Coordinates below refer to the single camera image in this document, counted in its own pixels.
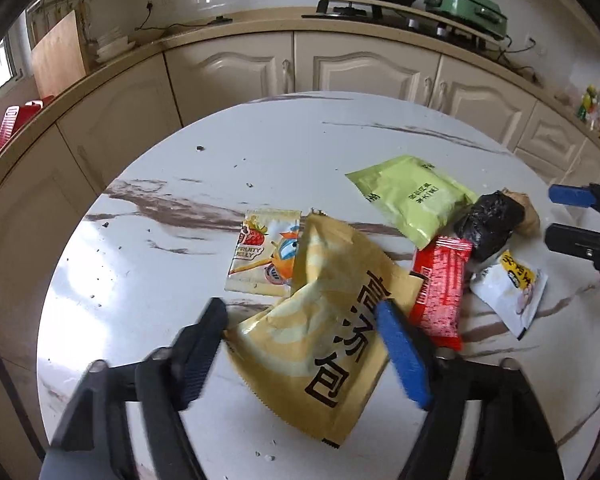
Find red snack bar wrapper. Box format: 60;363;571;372
408;236;472;351

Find lower cream base cabinets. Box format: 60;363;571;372
0;29;600;361

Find light green snack packet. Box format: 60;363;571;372
347;155;478;249

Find stacked white bowls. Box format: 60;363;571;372
95;27;136;64

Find green electric cooker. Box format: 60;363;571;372
424;0;508;40

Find black plastic bag ball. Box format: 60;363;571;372
453;191;524;262

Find white yellow snack packet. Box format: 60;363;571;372
469;248;548;339

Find condiment bottles group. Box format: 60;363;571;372
577;84;600;139

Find black gas stove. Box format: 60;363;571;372
302;0;506;52

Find brown paper ball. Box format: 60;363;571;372
502;188;541;237

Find wooden cutting board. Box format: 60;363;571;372
32;10;91;98

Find strawberry jelly stick packet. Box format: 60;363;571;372
225;209;301;297

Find round white marble table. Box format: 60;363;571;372
38;92;600;479

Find yellow soup packet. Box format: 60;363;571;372
225;214;422;448

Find red plastic basket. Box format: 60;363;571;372
0;96;55;151

